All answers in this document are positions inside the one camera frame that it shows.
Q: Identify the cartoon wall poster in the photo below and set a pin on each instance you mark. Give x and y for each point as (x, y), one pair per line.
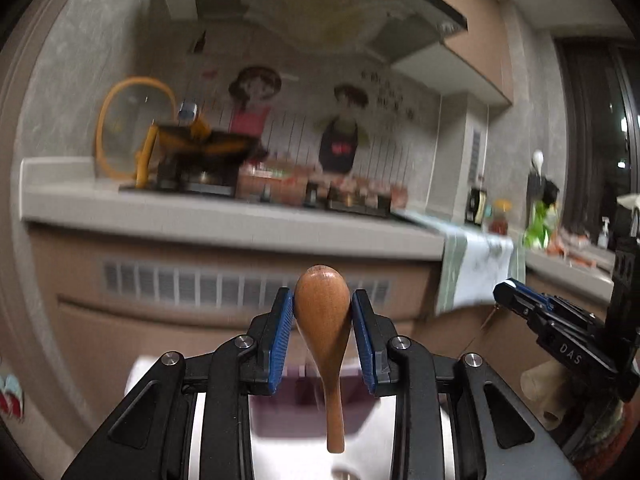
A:
(295, 125)

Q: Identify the upper wall cabinet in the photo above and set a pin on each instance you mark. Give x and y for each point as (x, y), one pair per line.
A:
(475, 55)

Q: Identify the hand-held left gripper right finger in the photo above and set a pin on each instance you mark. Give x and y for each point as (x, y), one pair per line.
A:
(365, 340)

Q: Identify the dark sauce bottle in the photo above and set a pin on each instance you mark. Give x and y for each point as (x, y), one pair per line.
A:
(475, 207)

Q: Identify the teal red slipper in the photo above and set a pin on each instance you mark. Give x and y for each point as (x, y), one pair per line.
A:
(10, 392)

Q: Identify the person's right hand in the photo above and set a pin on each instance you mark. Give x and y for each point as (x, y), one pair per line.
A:
(542, 377)

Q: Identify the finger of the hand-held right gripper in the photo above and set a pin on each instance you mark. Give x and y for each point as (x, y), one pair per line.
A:
(570, 347)
(555, 307)

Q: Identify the green bottle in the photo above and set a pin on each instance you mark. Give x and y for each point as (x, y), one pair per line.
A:
(537, 227)

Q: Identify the dark window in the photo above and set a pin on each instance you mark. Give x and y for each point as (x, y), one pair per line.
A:
(590, 150)

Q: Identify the yellow capped jar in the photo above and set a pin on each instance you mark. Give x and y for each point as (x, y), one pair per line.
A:
(500, 217)

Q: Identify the green white hanging towel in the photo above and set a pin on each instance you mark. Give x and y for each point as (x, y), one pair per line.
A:
(480, 265)

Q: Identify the yellow rimmed glass lid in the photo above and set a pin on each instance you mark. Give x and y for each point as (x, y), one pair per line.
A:
(120, 130)

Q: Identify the range hood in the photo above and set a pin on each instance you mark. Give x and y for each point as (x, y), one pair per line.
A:
(400, 25)

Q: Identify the wooden spoon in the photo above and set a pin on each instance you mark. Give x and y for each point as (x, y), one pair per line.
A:
(322, 305)

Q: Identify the white topped dark bottle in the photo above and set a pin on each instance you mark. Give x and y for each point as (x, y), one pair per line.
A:
(536, 175)

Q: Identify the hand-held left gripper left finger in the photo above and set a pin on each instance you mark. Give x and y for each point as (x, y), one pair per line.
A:
(280, 340)

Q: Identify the small spray bottle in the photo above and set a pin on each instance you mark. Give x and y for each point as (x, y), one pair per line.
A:
(604, 235)

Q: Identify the gas stove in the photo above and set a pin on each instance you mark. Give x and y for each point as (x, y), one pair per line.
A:
(350, 204)

